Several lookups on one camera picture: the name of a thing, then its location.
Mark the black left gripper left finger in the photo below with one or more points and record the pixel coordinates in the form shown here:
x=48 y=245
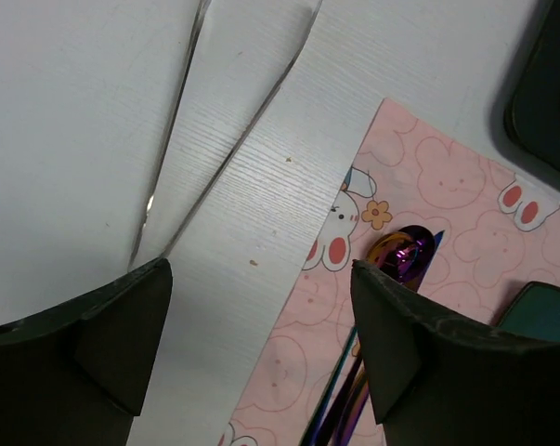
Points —
x=78 y=373

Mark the iridescent knife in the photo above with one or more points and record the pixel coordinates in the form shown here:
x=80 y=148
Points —
x=435 y=244

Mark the black baking tray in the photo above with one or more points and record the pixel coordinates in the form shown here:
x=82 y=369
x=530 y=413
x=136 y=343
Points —
x=532 y=116

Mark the dark teal square plate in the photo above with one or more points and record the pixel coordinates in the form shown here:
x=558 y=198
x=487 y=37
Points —
x=533 y=312

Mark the pink bunny placemat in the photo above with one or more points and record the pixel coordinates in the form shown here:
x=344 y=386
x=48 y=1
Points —
x=498 y=232

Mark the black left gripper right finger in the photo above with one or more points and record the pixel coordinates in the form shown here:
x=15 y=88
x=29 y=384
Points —
x=437 y=377

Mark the iridescent purple spoon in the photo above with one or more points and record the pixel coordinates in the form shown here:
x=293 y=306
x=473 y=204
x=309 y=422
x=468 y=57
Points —
x=400 y=260

